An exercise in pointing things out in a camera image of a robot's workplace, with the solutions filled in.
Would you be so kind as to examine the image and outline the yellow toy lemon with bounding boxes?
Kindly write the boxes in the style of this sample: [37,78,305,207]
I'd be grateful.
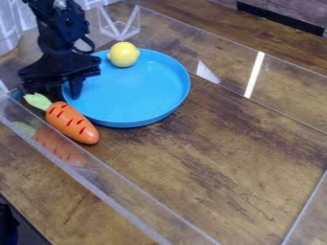
[107,42,141,68]

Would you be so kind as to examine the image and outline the clear acrylic corner bracket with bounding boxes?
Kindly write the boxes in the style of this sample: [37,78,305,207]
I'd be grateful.
[98,6,141,41]

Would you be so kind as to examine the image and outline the orange toy carrot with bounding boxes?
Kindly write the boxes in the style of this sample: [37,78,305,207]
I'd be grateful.
[23,93,101,145]

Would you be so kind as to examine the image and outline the clear acrylic enclosure wall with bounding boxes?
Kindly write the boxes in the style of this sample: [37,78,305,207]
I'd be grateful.
[0,0,327,245]

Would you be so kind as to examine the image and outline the blue round plate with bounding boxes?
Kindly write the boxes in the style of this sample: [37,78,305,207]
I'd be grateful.
[62,49,193,128]

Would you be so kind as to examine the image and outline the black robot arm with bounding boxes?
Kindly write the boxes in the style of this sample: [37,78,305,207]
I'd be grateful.
[18,0,102,99]

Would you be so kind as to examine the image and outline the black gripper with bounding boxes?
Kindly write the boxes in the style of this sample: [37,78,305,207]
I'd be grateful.
[18,52,102,100]

